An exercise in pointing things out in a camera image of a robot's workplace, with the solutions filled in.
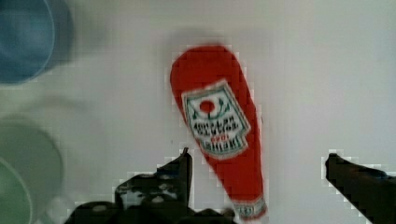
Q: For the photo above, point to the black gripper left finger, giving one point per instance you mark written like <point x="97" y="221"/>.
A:
<point x="158" y="198"/>

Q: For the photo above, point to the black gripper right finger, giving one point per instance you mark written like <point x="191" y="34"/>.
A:
<point x="371" y="191"/>

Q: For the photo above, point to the red ketchup bottle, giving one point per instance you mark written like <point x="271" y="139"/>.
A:
<point x="212" y="94"/>

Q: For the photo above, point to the green mug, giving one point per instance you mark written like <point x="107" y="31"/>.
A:
<point x="31" y="174"/>

